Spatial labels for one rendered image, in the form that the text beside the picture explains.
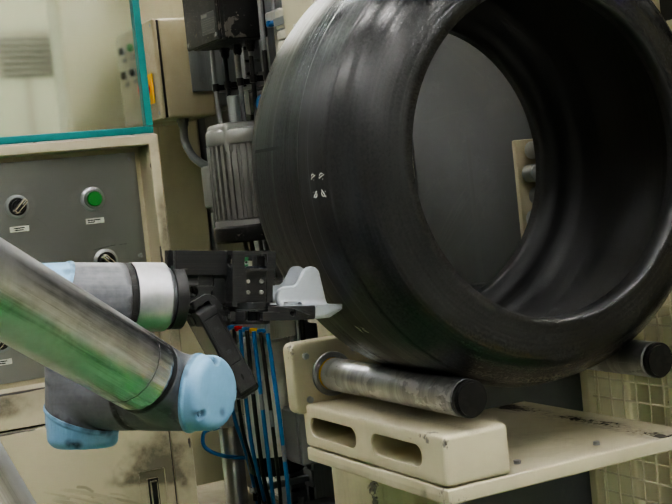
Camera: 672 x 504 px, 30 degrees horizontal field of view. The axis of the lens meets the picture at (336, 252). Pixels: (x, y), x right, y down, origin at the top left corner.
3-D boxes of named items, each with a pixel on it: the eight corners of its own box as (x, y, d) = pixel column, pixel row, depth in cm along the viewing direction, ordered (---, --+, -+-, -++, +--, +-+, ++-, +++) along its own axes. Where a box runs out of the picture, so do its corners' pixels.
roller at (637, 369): (494, 321, 185) (515, 337, 187) (480, 348, 184) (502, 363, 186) (656, 335, 154) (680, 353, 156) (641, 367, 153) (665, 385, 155)
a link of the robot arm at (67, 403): (108, 452, 124) (106, 341, 124) (27, 450, 130) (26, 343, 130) (160, 445, 130) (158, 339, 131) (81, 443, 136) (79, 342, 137)
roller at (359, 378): (340, 352, 173) (349, 382, 174) (312, 363, 171) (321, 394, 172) (482, 373, 142) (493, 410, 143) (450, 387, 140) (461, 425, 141)
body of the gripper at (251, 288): (283, 250, 138) (179, 250, 133) (282, 328, 138) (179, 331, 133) (255, 251, 145) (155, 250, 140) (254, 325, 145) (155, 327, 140)
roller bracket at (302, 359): (288, 413, 172) (280, 343, 172) (523, 367, 191) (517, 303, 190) (299, 416, 170) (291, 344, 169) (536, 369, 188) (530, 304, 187)
